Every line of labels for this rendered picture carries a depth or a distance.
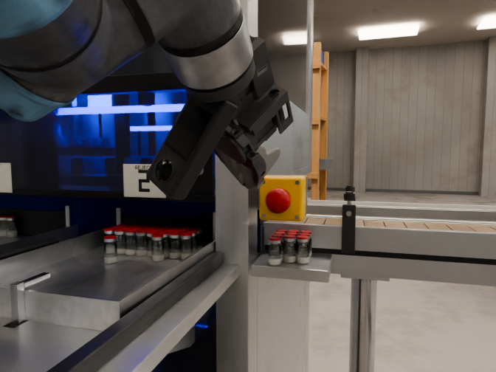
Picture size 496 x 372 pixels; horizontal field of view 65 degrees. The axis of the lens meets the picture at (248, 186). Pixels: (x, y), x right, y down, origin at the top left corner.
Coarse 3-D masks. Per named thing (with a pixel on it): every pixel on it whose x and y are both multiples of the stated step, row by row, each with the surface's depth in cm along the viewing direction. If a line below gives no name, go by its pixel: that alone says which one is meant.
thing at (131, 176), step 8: (128, 168) 71; (136, 168) 71; (144, 168) 70; (128, 176) 71; (136, 176) 71; (144, 176) 70; (128, 184) 71; (136, 184) 71; (144, 184) 70; (152, 184) 70; (128, 192) 71; (136, 192) 71; (144, 192) 71; (152, 192) 70; (160, 192) 70
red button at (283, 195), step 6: (270, 192) 61; (276, 192) 61; (282, 192) 61; (288, 192) 62; (270, 198) 61; (276, 198) 61; (282, 198) 60; (288, 198) 61; (270, 204) 61; (276, 204) 61; (282, 204) 61; (288, 204) 61; (270, 210) 62; (276, 210) 61; (282, 210) 61
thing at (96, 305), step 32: (32, 256) 62; (64, 256) 69; (96, 256) 71; (128, 256) 71; (192, 256) 59; (0, 288) 45; (32, 288) 55; (64, 288) 55; (96, 288) 55; (128, 288) 55; (160, 288) 50; (32, 320) 45; (64, 320) 43; (96, 320) 42
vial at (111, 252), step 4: (104, 240) 66; (108, 240) 66; (112, 240) 66; (116, 240) 67; (104, 244) 66; (108, 244) 66; (112, 244) 66; (116, 244) 67; (104, 248) 66; (108, 248) 66; (112, 248) 66; (116, 248) 67; (104, 252) 66; (108, 252) 66; (112, 252) 66; (116, 252) 67; (104, 256) 66; (108, 256) 66; (112, 256) 66; (116, 256) 67; (104, 260) 66; (108, 260) 66; (112, 260) 66; (116, 260) 67
